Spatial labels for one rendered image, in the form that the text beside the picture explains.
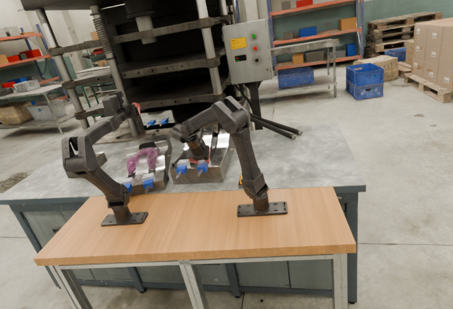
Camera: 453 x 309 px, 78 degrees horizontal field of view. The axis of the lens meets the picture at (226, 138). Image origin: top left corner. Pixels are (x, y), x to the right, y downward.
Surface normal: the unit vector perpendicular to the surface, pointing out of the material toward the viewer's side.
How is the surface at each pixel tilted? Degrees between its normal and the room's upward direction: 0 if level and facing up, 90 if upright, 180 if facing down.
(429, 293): 0
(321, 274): 90
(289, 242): 0
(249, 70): 90
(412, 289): 0
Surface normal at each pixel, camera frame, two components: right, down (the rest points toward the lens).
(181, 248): -0.18, -0.90
